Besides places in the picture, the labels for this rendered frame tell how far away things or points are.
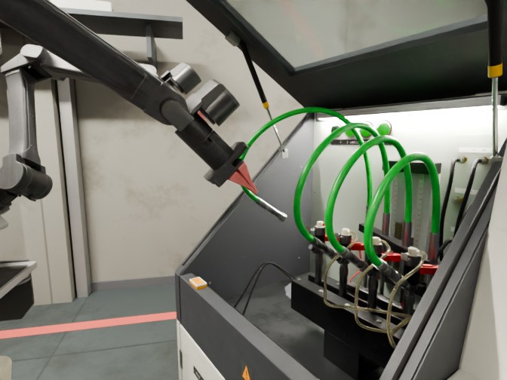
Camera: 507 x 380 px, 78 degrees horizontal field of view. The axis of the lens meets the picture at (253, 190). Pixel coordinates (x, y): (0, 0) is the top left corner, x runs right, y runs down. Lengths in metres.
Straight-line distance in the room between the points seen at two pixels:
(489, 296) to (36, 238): 2.93
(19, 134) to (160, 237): 2.14
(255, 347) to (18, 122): 0.86
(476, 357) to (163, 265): 2.77
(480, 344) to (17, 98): 1.22
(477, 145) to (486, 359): 0.47
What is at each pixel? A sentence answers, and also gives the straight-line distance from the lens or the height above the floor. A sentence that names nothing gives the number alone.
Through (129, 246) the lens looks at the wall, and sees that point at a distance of 3.12.
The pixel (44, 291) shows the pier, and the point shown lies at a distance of 3.22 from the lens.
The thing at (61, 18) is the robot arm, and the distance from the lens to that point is 0.53.
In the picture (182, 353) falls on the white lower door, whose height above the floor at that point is 0.70.
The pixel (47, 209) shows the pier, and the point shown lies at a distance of 3.00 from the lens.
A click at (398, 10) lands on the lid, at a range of 0.81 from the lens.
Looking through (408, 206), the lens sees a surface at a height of 1.20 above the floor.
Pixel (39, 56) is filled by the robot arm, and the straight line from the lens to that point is 1.15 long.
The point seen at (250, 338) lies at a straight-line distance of 0.71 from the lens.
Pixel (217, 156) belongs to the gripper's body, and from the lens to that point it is 0.61.
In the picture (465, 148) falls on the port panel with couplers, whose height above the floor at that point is 1.33.
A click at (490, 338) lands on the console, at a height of 1.04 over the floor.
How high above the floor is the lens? 1.35
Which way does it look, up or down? 9 degrees down
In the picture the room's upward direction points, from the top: straight up
